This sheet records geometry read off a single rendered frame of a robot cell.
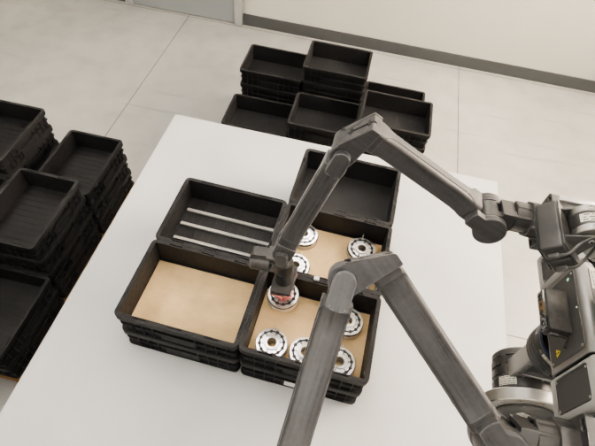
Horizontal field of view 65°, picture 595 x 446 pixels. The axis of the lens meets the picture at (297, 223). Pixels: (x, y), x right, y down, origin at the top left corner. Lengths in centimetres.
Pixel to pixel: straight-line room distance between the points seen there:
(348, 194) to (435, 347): 118
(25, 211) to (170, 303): 107
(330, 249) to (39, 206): 141
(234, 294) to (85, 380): 55
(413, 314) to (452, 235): 130
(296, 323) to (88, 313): 75
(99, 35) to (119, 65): 45
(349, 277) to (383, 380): 97
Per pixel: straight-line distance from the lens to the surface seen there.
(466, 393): 88
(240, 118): 308
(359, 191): 196
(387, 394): 170
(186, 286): 167
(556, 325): 104
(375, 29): 428
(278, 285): 144
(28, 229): 242
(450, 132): 371
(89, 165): 276
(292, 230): 124
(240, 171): 216
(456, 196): 113
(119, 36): 442
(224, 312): 161
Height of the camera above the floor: 228
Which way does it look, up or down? 53 degrees down
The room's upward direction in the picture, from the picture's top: 7 degrees clockwise
